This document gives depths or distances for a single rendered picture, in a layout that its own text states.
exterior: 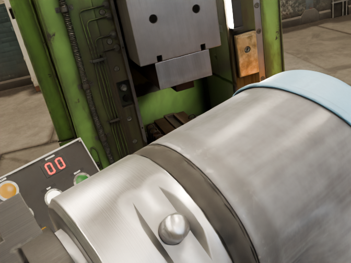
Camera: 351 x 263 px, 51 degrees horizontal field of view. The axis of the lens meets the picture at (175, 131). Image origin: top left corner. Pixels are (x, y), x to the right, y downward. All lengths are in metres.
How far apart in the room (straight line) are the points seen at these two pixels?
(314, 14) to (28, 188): 7.54
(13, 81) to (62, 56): 6.23
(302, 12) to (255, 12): 6.61
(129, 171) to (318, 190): 0.08
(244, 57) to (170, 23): 0.40
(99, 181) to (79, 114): 1.23
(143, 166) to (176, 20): 1.11
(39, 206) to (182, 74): 0.62
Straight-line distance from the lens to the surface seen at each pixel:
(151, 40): 1.23
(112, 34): 1.33
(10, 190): 1.15
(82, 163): 1.21
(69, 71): 1.34
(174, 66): 1.27
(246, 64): 1.53
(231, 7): 1.44
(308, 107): 0.19
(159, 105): 1.81
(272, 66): 1.63
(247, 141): 0.16
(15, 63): 7.48
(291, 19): 8.03
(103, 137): 1.40
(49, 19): 1.31
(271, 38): 1.60
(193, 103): 1.87
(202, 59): 1.30
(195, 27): 1.27
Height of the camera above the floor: 1.67
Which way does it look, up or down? 25 degrees down
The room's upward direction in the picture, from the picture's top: 11 degrees counter-clockwise
